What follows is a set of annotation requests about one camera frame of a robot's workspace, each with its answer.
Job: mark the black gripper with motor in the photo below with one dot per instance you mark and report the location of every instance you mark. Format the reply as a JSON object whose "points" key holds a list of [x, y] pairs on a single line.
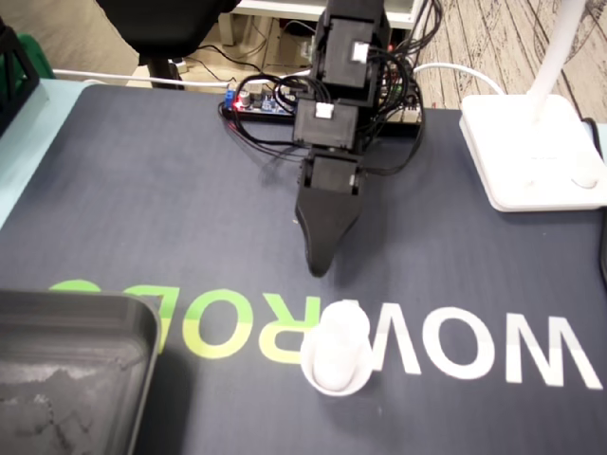
{"points": [[332, 174]]}

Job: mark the white plastic flanged tube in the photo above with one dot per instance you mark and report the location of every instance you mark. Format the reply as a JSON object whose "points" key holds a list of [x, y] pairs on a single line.
{"points": [[339, 351]]}

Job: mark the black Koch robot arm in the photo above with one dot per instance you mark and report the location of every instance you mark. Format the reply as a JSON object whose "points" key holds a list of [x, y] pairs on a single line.
{"points": [[343, 57]]}

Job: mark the blue circuit board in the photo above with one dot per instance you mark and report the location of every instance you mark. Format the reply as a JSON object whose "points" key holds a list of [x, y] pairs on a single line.
{"points": [[258, 105]]}

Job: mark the dark grey printed desk mat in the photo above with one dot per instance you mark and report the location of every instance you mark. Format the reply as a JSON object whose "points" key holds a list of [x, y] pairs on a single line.
{"points": [[142, 213]]}

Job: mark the white desk lamp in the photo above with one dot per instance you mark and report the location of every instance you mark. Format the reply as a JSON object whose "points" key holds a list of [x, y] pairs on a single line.
{"points": [[521, 156]]}

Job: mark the black office chair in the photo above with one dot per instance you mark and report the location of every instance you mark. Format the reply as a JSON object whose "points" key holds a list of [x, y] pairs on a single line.
{"points": [[156, 23]]}

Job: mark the black plastic tray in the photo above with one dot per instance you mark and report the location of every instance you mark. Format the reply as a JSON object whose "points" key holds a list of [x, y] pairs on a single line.
{"points": [[71, 379]]}

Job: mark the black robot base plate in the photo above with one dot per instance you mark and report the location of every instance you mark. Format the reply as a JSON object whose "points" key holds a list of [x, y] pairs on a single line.
{"points": [[258, 118]]}

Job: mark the black truss frame stand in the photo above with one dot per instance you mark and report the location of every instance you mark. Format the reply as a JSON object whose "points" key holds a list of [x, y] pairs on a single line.
{"points": [[21, 95]]}

